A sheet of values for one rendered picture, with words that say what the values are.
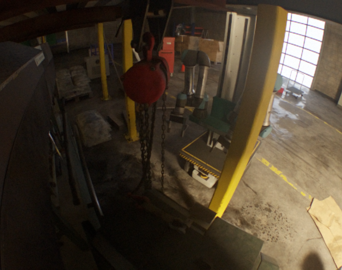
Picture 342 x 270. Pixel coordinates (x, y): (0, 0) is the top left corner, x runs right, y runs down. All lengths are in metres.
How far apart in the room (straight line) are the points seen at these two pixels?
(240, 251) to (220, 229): 0.13
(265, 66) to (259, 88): 0.10
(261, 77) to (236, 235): 0.64
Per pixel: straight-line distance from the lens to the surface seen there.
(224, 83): 1.66
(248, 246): 0.77
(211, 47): 8.35
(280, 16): 0.74
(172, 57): 5.32
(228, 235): 0.76
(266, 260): 0.83
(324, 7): 0.73
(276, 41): 0.73
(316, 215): 2.45
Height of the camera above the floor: 1.54
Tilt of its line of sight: 35 degrees down
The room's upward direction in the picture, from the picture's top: 3 degrees clockwise
